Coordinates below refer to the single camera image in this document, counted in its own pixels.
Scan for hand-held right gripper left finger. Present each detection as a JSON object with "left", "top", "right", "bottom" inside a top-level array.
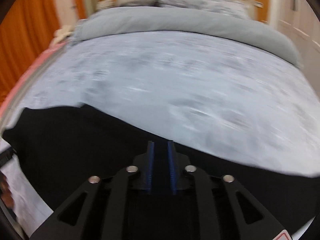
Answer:
[{"left": 30, "top": 141, "right": 155, "bottom": 240}]

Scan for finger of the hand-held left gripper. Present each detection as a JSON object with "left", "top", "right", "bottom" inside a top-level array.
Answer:
[{"left": 0, "top": 147, "right": 16, "bottom": 167}]

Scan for orange curtain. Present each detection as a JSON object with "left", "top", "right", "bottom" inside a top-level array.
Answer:
[{"left": 0, "top": 0, "right": 87, "bottom": 105}]

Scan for light blue printed bed sheet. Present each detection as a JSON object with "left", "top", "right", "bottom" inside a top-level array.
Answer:
[{"left": 0, "top": 30, "right": 318, "bottom": 240}]

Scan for pink mattress edge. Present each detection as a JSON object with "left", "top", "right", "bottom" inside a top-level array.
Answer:
[{"left": 0, "top": 39, "right": 69, "bottom": 120}]

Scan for grey pillows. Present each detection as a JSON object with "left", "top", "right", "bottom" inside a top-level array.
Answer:
[{"left": 155, "top": 0, "right": 250, "bottom": 19}]

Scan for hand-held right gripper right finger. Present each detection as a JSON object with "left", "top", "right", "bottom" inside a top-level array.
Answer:
[{"left": 167, "top": 140, "right": 293, "bottom": 240}]

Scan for black pants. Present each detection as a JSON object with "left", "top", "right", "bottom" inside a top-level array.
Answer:
[{"left": 2, "top": 104, "right": 320, "bottom": 240}]

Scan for white wardrobe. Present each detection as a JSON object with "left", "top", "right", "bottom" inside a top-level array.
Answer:
[{"left": 269, "top": 0, "right": 320, "bottom": 64}]

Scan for grey duvet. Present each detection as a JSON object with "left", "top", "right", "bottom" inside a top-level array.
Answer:
[{"left": 74, "top": 6, "right": 304, "bottom": 69}]

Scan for spotted plush toy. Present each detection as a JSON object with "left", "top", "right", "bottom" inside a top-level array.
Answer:
[{"left": 98, "top": 0, "right": 116, "bottom": 10}]

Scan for beige plush toy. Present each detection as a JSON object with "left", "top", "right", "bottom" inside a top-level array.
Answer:
[{"left": 53, "top": 26, "right": 73, "bottom": 45}]

